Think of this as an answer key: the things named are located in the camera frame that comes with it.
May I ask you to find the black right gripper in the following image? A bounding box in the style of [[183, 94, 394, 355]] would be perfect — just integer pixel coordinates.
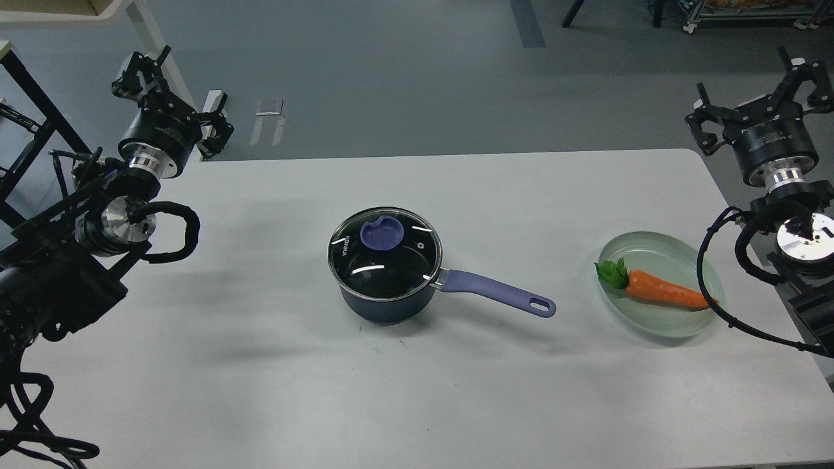
[[685, 46, 832, 187]]

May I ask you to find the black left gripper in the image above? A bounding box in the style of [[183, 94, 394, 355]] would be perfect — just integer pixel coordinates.
[[111, 46, 235, 178]]

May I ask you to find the glass lid with purple knob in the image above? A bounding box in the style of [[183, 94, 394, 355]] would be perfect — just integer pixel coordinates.
[[327, 206, 442, 301]]

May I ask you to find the blue saucepan with purple handle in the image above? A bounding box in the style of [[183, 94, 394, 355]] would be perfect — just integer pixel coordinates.
[[332, 247, 556, 324]]

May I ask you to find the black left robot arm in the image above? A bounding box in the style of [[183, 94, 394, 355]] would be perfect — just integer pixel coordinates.
[[2, 46, 233, 468]]

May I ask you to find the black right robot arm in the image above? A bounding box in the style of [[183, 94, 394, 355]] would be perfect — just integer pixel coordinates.
[[685, 47, 832, 358]]

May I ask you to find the metal wheeled cart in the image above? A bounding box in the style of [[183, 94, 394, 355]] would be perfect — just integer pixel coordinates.
[[679, 1, 832, 35]]

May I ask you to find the black metal stand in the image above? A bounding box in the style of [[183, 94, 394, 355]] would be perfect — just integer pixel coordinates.
[[1, 40, 94, 228]]

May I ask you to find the pale green plate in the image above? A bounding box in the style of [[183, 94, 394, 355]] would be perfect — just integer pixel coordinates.
[[597, 231, 717, 339]]

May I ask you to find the orange toy carrot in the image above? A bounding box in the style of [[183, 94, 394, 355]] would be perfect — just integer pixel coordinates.
[[594, 258, 711, 311]]

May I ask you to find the white table frame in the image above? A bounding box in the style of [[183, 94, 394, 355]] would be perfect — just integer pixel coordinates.
[[1, 1, 227, 111]]

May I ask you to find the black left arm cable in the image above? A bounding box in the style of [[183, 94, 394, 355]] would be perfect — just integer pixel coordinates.
[[130, 201, 201, 264]]

